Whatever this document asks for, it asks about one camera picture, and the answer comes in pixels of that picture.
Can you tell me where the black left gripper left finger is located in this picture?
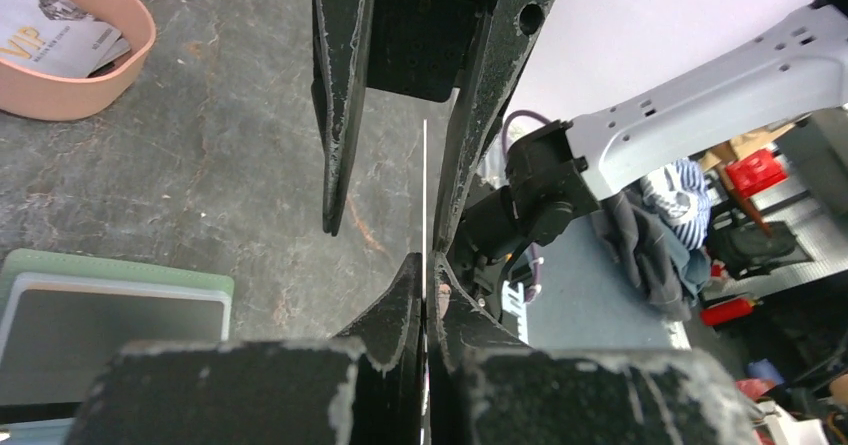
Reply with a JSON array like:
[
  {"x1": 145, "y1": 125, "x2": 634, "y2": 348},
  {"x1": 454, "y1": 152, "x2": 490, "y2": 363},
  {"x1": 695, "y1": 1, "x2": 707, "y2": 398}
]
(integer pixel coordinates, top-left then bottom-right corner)
[{"x1": 66, "y1": 253, "x2": 423, "y2": 444}]

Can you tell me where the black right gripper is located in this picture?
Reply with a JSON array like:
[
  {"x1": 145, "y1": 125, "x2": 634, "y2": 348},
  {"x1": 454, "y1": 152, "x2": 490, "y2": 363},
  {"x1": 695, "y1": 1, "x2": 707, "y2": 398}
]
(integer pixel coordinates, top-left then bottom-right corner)
[{"x1": 311, "y1": 0, "x2": 555, "y2": 253}]

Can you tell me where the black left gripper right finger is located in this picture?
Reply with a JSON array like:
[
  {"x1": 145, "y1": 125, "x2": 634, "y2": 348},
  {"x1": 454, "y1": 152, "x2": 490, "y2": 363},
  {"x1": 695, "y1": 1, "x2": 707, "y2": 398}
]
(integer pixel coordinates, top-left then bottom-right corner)
[{"x1": 427, "y1": 252, "x2": 758, "y2": 444}]

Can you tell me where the white vip card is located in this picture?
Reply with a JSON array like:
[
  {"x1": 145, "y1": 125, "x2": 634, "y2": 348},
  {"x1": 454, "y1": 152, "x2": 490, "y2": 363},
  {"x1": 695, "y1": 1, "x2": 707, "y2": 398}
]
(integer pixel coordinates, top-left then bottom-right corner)
[
  {"x1": 421, "y1": 118, "x2": 429, "y2": 301},
  {"x1": 1, "y1": 0, "x2": 131, "y2": 79}
]

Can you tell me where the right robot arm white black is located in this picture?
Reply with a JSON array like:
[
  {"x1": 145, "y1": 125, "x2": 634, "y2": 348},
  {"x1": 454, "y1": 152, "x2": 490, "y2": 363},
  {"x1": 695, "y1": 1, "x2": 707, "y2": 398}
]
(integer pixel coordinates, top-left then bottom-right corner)
[{"x1": 311, "y1": 0, "x2": 847, "y2": 257}]

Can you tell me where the pink oval card tray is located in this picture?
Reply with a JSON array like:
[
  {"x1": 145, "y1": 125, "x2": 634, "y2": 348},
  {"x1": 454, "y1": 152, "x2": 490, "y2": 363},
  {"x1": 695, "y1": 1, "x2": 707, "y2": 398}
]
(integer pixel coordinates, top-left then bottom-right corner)
[{"x1": 0, "y1": 0, "x2": 158, "y2": 123}]

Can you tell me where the red fire extinguisher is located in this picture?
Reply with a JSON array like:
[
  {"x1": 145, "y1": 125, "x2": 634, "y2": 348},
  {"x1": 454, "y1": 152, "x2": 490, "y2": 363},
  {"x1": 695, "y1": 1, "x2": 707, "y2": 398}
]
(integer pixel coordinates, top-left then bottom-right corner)
[{"x1": 700, "y1": 296, "x2": 759, "y2": 327}]

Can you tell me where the striped clothing pile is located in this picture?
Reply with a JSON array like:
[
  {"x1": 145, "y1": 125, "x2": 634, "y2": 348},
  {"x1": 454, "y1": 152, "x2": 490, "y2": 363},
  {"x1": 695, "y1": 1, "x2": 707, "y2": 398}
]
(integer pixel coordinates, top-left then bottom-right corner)
[{"x1": 639, "y1": 158, "x2": 712, "y2": 250}]

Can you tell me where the red plastic crate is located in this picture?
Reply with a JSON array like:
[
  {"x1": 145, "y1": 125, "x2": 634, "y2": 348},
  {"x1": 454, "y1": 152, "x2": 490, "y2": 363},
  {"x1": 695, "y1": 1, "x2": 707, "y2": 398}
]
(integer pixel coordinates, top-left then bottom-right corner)
[{"x1": 725, "y1": 149, "x2": 788, "y2": 198}]

